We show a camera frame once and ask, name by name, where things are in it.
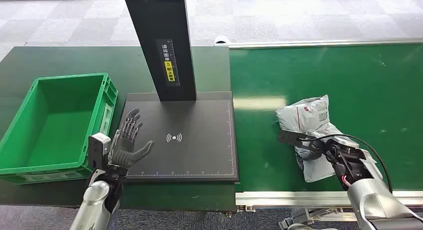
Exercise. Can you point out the black yellow label sticker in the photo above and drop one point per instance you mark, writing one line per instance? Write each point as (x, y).
(169, 61)

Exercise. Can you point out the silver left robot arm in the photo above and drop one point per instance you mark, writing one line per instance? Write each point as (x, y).
(96, 202)

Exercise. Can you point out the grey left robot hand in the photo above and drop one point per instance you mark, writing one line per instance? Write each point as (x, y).
(125, 152)

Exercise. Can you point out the green plastic crate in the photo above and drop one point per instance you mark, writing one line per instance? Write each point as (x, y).
(59, 122)

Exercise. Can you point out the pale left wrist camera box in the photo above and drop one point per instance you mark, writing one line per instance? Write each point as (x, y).
(98, 150)

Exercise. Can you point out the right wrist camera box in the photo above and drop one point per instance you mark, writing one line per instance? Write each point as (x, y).
(290, 136)

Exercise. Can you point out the aluminium conveyor frame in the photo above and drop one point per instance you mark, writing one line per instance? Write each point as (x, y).
(297, 198)

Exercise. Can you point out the white plastic mailer package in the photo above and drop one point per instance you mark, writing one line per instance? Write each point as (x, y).
(310, 116)

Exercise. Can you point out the green conveyor belt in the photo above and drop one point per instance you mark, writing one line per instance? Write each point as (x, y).
(363, 89)

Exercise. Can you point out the black inbound scanner machine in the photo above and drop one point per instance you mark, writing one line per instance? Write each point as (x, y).
(198, 139)

